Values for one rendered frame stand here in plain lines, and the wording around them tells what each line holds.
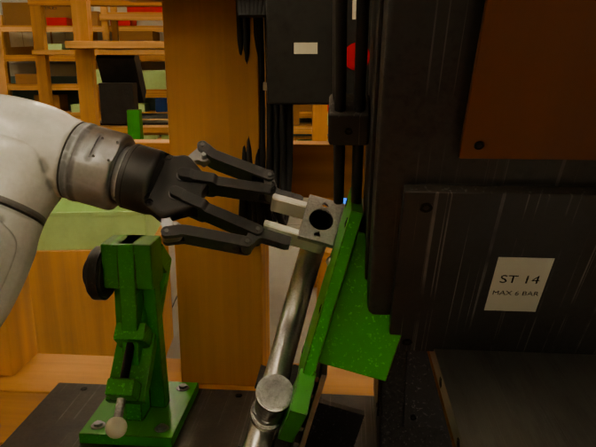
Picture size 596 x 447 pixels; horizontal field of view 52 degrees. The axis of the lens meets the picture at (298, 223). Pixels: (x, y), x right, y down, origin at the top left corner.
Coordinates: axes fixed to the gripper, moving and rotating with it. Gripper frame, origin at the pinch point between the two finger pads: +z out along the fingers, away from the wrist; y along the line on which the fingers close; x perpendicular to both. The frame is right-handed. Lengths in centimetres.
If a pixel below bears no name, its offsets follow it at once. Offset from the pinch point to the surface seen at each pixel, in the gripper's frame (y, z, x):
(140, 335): -11.3, -16.6, 21.9
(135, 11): 469, -260, 469
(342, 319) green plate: -11.6, 6.8, -5.1
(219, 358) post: -6.5, -6.9, 40.2
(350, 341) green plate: -13.0, 8.2, -3.7
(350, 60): 22.9, 0.7, -3.1
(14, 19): 610, -549, 709
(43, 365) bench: -13, -38, 53
